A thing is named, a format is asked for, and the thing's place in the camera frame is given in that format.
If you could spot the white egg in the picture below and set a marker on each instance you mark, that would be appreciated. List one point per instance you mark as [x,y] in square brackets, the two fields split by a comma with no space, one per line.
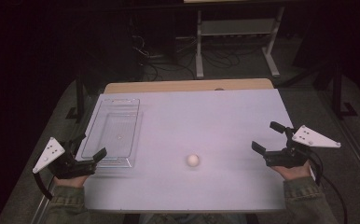
[192,160]

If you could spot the white table board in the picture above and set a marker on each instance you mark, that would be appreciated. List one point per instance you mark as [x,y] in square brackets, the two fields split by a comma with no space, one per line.
[206,124]

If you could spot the metal floor rail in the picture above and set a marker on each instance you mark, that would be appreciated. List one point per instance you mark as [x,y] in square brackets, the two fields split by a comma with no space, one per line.
[355,149]

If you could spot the person's left hand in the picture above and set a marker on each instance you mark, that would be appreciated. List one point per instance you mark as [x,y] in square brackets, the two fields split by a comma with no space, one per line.
[71,181]

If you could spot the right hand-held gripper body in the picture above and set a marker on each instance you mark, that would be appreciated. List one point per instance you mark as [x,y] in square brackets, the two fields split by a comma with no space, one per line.
[285,158]

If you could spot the wooden table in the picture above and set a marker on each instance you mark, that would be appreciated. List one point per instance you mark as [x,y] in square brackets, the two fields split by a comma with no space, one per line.
[168,85]

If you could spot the white frame desk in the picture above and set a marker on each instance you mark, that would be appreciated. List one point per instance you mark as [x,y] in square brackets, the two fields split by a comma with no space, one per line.
[237,27]

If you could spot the clear plastic container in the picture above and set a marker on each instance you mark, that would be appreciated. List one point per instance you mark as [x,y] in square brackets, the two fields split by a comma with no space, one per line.
[119,124]

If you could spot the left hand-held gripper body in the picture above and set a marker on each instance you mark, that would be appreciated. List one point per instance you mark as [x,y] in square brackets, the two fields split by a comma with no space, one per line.
[71,166]

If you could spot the person's right hand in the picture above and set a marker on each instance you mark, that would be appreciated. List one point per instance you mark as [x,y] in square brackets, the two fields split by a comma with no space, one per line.
[293,172]

